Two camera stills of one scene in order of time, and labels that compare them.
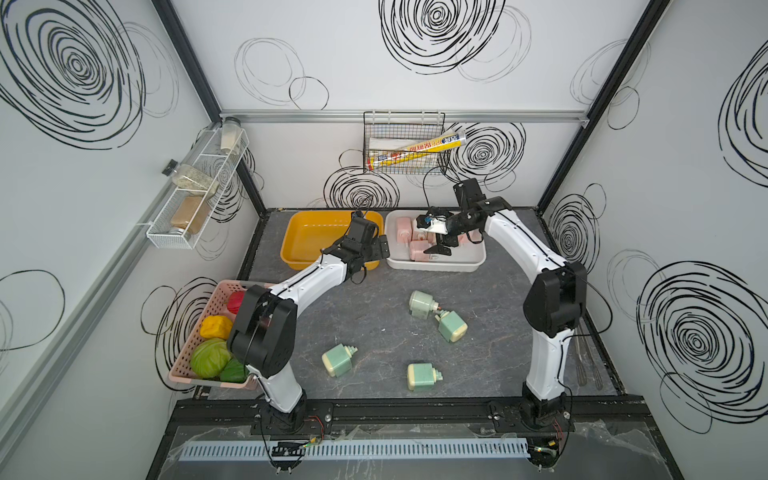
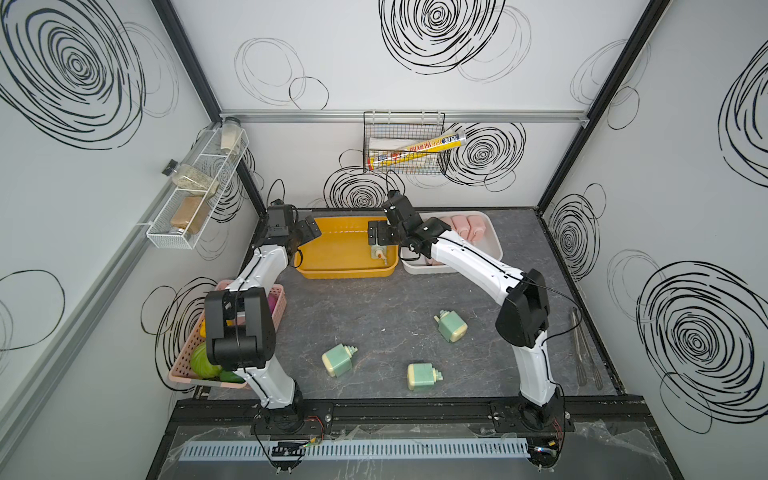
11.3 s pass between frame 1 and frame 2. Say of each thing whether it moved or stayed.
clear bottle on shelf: stayed
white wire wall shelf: stayed
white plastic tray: moved
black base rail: stayed
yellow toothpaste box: stayed
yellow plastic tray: moved
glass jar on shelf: stayed
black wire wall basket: stayed
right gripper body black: moved
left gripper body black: moved
